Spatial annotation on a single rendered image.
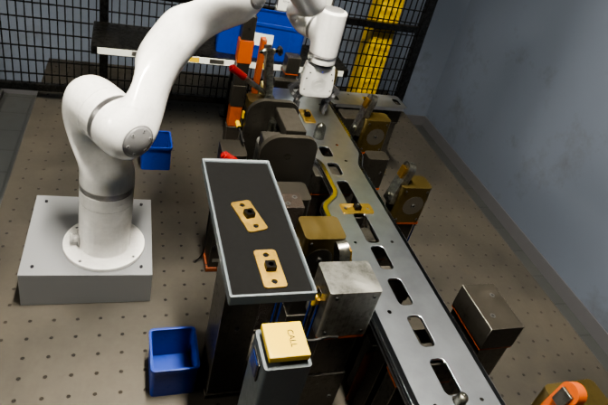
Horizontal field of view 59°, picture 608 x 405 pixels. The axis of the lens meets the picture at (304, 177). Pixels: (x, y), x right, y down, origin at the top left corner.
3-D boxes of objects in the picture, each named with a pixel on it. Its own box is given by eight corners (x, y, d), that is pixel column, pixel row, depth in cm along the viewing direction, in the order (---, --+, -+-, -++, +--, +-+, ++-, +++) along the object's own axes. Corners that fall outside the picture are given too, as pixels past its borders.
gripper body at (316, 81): (308, 62, 154) (299, 98, 160) (341, 66, 157) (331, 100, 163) (301, 52, 159) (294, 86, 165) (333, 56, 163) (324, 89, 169)
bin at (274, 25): (299, 64, 194) (307, 30, 187) (214, 51, 188) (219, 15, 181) (294, 48, 208) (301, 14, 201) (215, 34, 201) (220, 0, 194)
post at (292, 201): (270, 333, 133) (305, 207, 112) (251, 334, 132) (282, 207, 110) (267, 316, 137) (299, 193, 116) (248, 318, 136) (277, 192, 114)
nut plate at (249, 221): (268, 230, 94) (270, 224, 93) (249, 233, 92) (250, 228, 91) (248, 201, 99) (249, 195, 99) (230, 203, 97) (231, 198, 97)
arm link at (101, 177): (96, 207, 116) (99, 111, 103) (53, 164, 124) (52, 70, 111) (145, 191, 124) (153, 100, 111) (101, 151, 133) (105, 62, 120)
